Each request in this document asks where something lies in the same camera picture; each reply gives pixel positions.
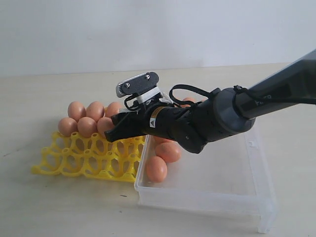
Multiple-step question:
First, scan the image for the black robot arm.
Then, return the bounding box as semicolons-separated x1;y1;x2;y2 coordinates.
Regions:
105;51;316;154

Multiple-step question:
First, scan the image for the black cable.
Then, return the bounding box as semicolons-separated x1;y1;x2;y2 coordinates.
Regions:
123;84;316;111

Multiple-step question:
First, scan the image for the clear plastic container box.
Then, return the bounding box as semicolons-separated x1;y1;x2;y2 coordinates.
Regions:
134;126;277;234

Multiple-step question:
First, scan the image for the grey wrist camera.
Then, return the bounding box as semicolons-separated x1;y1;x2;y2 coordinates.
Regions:
116;72;159;98

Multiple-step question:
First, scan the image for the brown egg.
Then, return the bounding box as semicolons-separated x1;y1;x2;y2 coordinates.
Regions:
68;101;86;121
58;117;78;137
155;142;181;163
146;156;167;183
78;117;97;137
105;102;122;118
86;101;105;122
154;136;173;144
97;117;115;137
183;97;196;103

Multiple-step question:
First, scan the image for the yellow plastic egg tray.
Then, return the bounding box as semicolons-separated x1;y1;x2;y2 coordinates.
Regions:
31;131;145;183

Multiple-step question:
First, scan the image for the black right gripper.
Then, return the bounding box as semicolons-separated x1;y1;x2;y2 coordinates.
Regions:
105;101;198;142

